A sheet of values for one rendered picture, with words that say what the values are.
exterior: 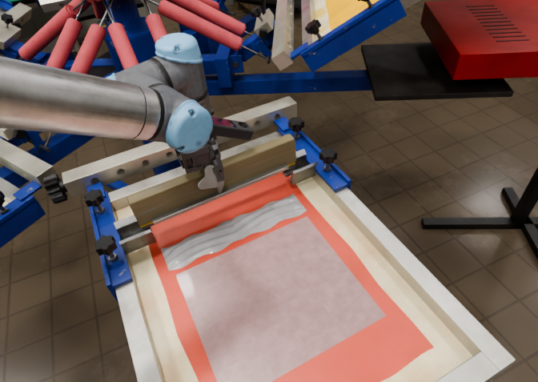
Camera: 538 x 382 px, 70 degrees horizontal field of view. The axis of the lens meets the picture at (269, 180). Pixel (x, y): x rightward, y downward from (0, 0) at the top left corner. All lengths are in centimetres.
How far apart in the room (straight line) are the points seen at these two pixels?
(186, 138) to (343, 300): 47
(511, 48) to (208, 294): 116
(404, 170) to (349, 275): 176
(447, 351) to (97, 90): 72
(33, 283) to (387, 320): 194
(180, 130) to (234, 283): 42
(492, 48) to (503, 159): 149
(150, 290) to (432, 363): 57
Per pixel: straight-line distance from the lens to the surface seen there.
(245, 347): 80
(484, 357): 81
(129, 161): 110
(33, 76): 49
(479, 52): 142
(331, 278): 87
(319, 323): 81
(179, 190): 88
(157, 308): 88
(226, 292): 86
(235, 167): 90
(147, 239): 94
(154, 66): 70
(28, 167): 122
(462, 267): 218
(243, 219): 96
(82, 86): 51
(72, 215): 264
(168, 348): 83
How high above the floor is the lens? 169
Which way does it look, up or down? 43 degrees down
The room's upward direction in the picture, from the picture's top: 5 degrees counter-clockwise
